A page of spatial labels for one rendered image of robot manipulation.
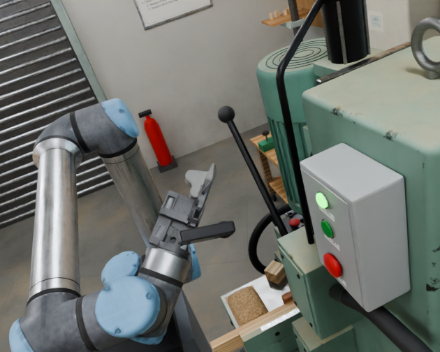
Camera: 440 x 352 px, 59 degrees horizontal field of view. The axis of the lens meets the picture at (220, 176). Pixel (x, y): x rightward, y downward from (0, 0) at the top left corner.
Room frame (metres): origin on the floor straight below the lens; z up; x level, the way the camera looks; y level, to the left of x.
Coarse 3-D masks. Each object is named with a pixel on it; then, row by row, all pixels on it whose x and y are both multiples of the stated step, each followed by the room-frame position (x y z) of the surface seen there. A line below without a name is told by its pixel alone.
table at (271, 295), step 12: (276, 252) 0.91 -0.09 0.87; (264, 276) 0.80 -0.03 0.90; (240, 288) 0.79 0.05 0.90; (264, 288) 0.76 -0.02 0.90; (276, 288) 0.75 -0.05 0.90; (288, 288) 0.73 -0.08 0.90; (264, 300) 0.72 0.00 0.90; (276, 300) 0.71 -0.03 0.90; (228, 312) 0.72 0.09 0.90; (288, 336) 0.60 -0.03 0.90; (276, 348) 0.59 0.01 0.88; (288, 348) 0.60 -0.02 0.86
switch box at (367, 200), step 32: (320, 160) 0.37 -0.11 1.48; (352, 160) 0.35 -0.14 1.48; (352, 192) 0.29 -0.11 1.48; (384, 192) 0.29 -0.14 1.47; (320, 224) 0.35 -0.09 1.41; (352, 224) 0.29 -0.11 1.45; (384, 224) 0.29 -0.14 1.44; (320, 256) 0.37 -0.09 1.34; (352, 256) 0.29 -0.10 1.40; (384, 256) 0.29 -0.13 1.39; (352, 288) 0.30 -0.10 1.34; (384, 288) 0.29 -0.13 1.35
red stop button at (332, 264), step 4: (324, 256) 0.34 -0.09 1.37; (328, 256) 0.33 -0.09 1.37; (332, 256) 0.33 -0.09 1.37; (324, 260) 0.34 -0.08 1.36; (328, 260) 0.33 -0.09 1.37; (332, 260) 0.32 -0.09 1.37; (336, 260) 0.33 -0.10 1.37; (328, 264) 0.33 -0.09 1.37; (332, 264) 0.32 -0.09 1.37; (336, 264) 0.32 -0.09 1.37; (328, 268) 0.33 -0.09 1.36; (332, 268) 0.32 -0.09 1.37; (336, 268) 0.32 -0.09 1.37; (340, 268) 0.32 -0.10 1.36; (332, 272) 0.32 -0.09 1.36; (336, 272) 0.32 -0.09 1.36; (340, 272) 0.32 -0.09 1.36; (336, 276) 0.32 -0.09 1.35; (340, 276) 0.32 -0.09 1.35
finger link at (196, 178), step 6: (210, 168) 0.74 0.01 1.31; (186, 174) 0.73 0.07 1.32; (192, 174) 0.73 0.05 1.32; (198, 174) 0.73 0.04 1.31; (204, 174) 0.73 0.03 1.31; (210, 174) 0.73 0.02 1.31; (192, 180) 0.72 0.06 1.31; (198, 180) 0.72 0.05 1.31; (204, 180) 0.72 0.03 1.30; (210, 180) 0.71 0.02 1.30; (192, 186) 0.71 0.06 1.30; (198, 186) 0.71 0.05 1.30; (210, 186) 0.72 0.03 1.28; (192, 192) 0.70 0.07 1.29
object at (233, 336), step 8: (288, 304) 0.65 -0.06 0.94; (272, 312) 0.64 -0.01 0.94; (256, 320) 0.64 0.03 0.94; (240, 328) 0.63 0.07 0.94; (224, 336) 0.62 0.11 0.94; (232, 336) 0.62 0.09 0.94; (216, 344) 0.61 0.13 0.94; (224, 344) 0.61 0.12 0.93; (232, 344) 0.61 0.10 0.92; (240, 344) 0.61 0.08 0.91
